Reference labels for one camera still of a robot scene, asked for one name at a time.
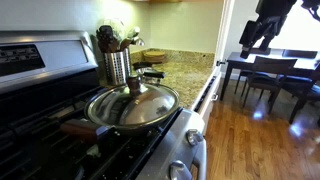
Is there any silver oven door handle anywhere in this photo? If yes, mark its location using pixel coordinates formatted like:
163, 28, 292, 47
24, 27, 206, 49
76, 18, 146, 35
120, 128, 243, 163
191, 139, 208, 180

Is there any metal ladle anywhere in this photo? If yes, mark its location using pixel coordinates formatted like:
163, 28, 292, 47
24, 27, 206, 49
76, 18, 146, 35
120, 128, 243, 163
126, 26, 146, 48

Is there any dark chair with cushioned seat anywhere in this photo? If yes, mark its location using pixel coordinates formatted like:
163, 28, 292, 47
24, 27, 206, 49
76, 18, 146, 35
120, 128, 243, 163
279, 63, 320, 125

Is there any steel pan lid with knob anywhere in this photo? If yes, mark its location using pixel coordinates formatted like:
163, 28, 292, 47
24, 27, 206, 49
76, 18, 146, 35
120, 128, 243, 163
84, 74, 180, 129

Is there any steel pan with wooden handle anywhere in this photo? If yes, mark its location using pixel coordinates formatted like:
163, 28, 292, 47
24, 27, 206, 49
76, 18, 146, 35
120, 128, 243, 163
59, 83, 181, 144

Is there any silver stove knob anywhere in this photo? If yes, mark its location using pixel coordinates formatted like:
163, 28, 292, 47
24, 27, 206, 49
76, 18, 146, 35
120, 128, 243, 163
168, 160, 193, 180
185, 128, 205, 147

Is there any pale kitchen utensil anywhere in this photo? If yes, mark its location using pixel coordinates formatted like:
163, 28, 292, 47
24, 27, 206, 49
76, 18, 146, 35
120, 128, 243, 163
99, 18, 128, 43

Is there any round wooden board stack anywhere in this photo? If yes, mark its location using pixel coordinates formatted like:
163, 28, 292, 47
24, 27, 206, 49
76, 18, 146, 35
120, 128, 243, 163
142, 49, 167, 65

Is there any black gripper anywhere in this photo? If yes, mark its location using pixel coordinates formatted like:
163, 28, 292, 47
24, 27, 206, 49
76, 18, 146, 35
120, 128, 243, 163
238, 15, 288, 60

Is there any perforated steel utensil holder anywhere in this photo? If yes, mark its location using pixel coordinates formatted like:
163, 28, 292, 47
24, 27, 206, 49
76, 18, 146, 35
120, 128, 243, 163
102, 47, 132, 86

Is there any dark chair with slatted back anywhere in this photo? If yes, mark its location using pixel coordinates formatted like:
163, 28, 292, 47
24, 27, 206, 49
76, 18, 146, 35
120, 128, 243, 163
242, 55, 299, 115

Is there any metal door latch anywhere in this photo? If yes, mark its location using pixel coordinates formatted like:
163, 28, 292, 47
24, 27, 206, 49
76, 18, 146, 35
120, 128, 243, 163
215, 58, 228, 67

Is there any bright window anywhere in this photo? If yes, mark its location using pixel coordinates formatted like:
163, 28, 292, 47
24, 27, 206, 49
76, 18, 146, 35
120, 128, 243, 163
253, 0, 320, 52

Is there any dark wooden spoon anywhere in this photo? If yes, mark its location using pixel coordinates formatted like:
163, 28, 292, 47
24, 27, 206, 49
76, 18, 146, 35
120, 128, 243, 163
95, 24, 122, 54

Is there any steel pot with black handles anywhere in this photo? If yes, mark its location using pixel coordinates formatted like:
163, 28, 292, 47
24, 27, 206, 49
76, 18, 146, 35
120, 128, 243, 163
132, 61, 166, 86

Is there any dark chair backrest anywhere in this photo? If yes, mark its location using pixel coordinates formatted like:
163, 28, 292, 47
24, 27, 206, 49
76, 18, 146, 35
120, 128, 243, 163
282, 49, 319, 60

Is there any dark chair with thin legs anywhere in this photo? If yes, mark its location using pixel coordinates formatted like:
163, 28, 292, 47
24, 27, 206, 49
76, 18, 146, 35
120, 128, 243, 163
233, 69, 255, 96

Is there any dark wooden dining table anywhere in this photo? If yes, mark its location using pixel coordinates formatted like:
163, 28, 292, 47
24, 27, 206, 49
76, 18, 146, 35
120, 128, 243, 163
219, 48, 320, 102

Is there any stainless steel gas stove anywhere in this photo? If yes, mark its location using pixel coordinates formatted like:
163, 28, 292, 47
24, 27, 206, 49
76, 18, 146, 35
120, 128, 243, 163
0, 30, 208, 180

